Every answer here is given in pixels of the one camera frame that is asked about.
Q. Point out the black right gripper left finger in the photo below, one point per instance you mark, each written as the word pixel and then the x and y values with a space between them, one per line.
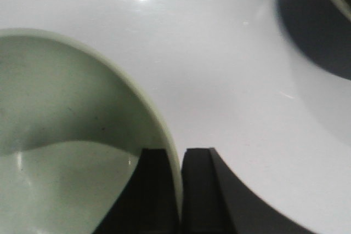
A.
pixel 148 202

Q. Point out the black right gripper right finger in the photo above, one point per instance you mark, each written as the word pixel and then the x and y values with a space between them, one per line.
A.
pixel 215 200

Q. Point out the green bowl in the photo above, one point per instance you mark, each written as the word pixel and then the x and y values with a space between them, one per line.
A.
pixel 73 127

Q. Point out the dark blue cooking pot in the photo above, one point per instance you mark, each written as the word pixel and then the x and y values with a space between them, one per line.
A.
pixel 320 30

